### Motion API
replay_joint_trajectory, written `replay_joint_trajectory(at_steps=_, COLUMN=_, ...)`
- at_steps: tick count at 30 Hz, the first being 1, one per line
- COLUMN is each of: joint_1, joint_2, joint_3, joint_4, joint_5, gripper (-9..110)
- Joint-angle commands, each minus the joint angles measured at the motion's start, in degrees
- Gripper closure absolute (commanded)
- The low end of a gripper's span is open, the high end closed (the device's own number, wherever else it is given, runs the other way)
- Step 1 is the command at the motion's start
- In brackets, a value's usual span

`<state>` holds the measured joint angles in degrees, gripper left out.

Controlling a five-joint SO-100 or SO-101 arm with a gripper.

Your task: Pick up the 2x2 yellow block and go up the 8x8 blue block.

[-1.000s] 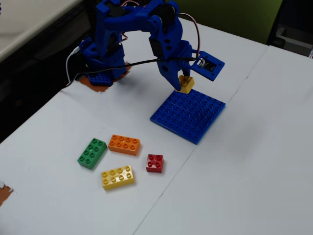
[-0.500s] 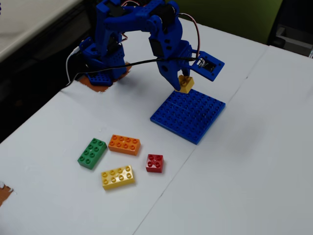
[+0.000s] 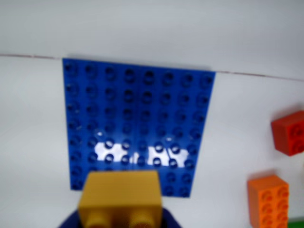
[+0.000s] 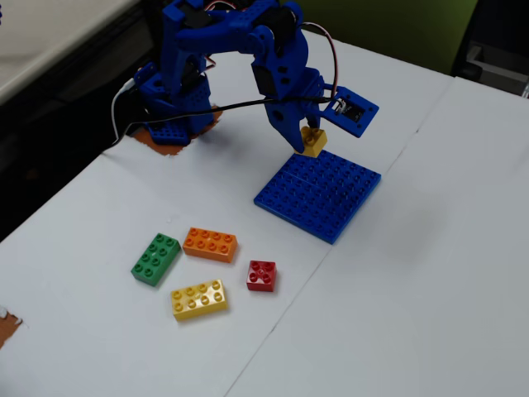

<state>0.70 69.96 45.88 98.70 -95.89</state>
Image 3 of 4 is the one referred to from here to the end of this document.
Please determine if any blue 8x8 baseplate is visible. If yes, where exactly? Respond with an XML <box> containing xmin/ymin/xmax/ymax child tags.
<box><xmin>62</xmin><ymin>58</ymin><xmax>216</xmax><ymax>198</ymax></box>

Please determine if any orange 2x4 block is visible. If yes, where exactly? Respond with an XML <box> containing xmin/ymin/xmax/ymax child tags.
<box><xmin>247</xmin><ymin>175</ymin><xmax>290</xmax><ymax>228</ymax></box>

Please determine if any white foam board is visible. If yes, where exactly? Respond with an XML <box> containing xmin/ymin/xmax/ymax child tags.
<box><xmin>0</xmin><ymin>55</ymin><xmax>304</xmax><ymax>228</ymax></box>
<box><xmin>0</xmin><ymin>0</ymin><xmax>304</xmax><ymax>80</ymax></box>

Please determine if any yellow 2x2 block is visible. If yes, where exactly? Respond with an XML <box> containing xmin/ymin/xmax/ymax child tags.
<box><xmin>78</xmin><ymin>170</ymin><xmax>165</xmax><ymax>228</ymax></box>

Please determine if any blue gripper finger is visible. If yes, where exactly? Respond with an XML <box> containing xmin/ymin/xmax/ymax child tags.
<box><xmin>162</xmin><ymin>207</ymin><xmax>182</xmax><ymax>228</ymax></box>
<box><xmin>57</xmin><ymin>209</ymin><xmax>83</xmax><ymax>228</ymax></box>

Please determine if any green 2x4 block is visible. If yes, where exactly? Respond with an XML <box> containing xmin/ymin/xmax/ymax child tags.
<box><xmin>286</xmin><ymin>218</ymin><xmax>304</xmax><ymax>228</ymax></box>

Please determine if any red 2x2 block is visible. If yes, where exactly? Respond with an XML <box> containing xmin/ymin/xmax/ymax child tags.
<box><xmin>271</xmin><ymin>110</ymin><xmax>304</xmax><ymax>157</ymax></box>

